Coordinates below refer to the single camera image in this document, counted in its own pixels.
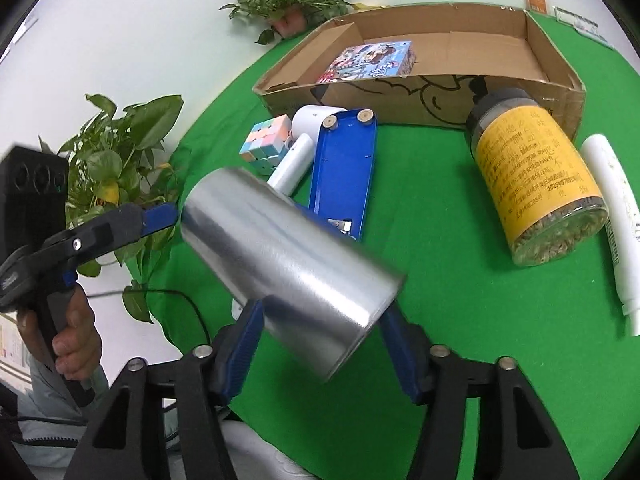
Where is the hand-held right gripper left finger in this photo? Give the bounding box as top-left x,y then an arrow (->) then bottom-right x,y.
64,301 -> 266,480

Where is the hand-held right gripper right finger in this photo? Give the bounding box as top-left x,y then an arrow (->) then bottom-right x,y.
381,304 -> 583,480

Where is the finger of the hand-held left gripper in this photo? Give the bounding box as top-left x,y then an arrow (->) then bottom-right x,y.
30,202 -> 180,281

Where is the silver metal can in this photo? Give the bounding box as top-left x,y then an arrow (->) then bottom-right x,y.
179,167 -> 408,383

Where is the white handheld appliance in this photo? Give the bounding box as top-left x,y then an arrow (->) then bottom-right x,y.
266,105 -> 351,196

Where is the blue stapler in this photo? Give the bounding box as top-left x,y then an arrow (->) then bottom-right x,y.
295,107 -> 378,241

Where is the yellow label jar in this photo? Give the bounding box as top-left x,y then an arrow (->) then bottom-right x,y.
464,87 -> 610,267

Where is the cardboard box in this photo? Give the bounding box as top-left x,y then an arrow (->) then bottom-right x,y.
251,2 -> 587,143

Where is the person's left forearm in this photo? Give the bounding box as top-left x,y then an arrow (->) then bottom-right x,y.
10,352 -> 176,480

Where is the person's left hand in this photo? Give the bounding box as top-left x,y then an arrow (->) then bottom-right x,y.
17,294 -> 103,382

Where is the green table cloth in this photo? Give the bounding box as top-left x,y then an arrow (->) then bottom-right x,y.
145,10 -> 640,480

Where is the large leaf green plant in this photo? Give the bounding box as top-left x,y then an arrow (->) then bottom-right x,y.
39,92 -> 186,323

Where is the pastel puzzle cube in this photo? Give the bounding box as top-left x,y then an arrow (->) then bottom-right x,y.
239,115 -> 293,176

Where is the white tube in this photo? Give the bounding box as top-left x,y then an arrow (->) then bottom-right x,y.
580,133 -> 640,338

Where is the white card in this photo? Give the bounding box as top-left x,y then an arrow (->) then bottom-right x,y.
552,6 -> 616,50

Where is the black cable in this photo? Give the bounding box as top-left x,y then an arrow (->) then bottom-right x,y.
85,289 -> 213,348

